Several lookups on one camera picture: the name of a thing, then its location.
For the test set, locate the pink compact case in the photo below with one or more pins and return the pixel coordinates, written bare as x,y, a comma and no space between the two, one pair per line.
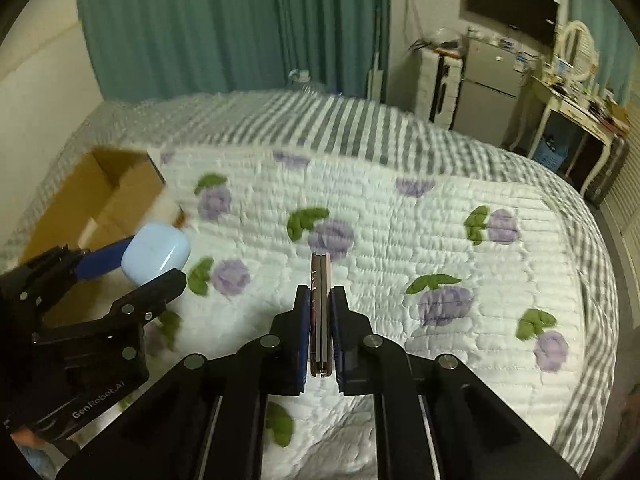
320,310

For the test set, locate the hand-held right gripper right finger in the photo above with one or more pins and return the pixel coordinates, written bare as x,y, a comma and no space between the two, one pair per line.
338,355

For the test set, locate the silver fridge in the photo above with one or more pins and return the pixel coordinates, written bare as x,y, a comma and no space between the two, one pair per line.
487,95

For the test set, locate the white dressing table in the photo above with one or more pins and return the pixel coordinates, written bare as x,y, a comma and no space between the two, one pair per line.
565,105

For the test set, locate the brown cardboard box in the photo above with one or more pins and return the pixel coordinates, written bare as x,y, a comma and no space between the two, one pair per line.
125,195

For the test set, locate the clear plastic bag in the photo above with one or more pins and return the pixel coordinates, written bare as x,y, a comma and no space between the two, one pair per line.
440,37

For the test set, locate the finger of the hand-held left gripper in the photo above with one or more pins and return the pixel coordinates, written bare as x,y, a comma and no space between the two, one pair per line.
150,295
102,260

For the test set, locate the clear water jug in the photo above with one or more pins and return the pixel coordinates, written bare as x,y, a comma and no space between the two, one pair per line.
310,85

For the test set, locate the white suitcase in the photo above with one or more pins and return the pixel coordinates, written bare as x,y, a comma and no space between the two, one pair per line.
427,90

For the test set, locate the white oval mirror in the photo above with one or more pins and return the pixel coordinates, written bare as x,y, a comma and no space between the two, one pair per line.
580,45

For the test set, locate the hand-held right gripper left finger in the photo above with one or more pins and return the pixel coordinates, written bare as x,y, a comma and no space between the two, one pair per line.
301,345

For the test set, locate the white slatted wardrobe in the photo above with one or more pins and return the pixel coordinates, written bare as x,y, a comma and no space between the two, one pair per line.
625,220

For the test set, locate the white floral quilt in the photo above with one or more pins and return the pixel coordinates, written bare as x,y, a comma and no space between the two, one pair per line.
400,240

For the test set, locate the blue basket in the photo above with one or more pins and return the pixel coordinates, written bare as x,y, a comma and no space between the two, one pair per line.
550,155

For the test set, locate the black wall television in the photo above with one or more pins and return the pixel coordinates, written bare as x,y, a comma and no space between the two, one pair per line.
510,0

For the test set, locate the wide green curtain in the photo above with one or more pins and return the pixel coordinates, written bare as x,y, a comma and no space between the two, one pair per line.
175,30

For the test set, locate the green curtain beside wardrobe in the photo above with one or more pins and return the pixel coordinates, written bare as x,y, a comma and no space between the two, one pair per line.
615,60

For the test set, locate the light blue earbud case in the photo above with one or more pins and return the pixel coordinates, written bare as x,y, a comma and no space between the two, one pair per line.
155,252

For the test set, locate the dark suitcase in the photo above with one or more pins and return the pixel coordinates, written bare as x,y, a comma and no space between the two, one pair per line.
607,170

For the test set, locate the narrow green curtain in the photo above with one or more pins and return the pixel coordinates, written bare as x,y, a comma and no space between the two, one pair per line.
330,20

